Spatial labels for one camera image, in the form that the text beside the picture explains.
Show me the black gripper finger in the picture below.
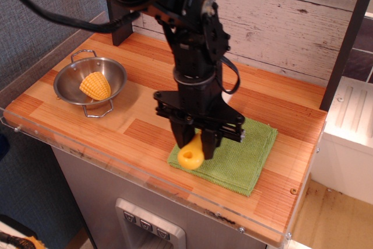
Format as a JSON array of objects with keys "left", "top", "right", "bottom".
[
  {"left": 201, "top": 129, "right": 223, "bottom": 160},
  {"left": 170, "top": 116, "right": 195, "bottom": 149}
]

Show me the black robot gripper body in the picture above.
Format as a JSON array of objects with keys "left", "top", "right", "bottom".
[{"left": 154, "top": 79, "right": 245, "bottom": 142}]

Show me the yellow handled toy knife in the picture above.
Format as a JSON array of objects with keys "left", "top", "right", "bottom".
[{"left": 177, "top": 132, "right": 205, "bottom": 170}]

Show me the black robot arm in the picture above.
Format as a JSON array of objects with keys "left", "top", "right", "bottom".
[{"left": 109, "top": 0, "right": 245, "bottom": 159}]

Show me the green folded cloth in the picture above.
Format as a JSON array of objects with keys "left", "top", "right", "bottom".
[{"left": 167, "top": 118, "right": 278, "bottom": 197}]

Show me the yellow toy corn cob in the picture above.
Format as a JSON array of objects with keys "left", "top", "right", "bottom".
[{"left": 79, "top": 72, "right": 111, "bottom": 101}]

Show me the grey toy cabinet body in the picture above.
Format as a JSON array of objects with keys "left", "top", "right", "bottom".
[{"left": 53, "top": 148, "right": 266, "bottom": 248}]

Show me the silver toy fridge dispenser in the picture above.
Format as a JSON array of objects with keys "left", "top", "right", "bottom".
[{"left": 115, "top": 198, "right": 187, "bottom": 248}]

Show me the white toy sink unit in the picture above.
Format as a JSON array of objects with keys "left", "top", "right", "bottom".
[{"left": 310, "top": 12, "right": 373, "bottom": 206}]

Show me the clear acrylic edge guard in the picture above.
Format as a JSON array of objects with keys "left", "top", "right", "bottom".
[{"left": 3, "top": 103, "right": 326, "bottom": 248}]

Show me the orange toy at corner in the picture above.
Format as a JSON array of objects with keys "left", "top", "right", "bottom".
[{"left": 16, "top": 236, "right": 46, "bottom": 249}]

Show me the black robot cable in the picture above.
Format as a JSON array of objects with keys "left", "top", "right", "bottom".
[{"left": 0, "top": 0, "right": 140, "bottom": 34}]

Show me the steel bowl with handles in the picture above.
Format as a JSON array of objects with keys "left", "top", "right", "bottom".
[{"left": 54, "top": 50, "right": 127, "bottom": 118}]

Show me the dark left vertical post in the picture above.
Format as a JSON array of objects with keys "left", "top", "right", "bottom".
[{"left": 107, "top": 1, "right": 133, "bottom": 46}]

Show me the dark vertical post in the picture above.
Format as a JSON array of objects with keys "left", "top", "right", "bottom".
[
  {"left": 319, "top": 0, "right": 370, "bottom": 111},
  {"left": 107, "top": 1, "right": 133, "bottom": 46}
]

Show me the dark right vertical post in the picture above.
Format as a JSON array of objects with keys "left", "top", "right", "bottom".
[{"left": 319, "top": 0, "right": 370, "bottom": 111}]

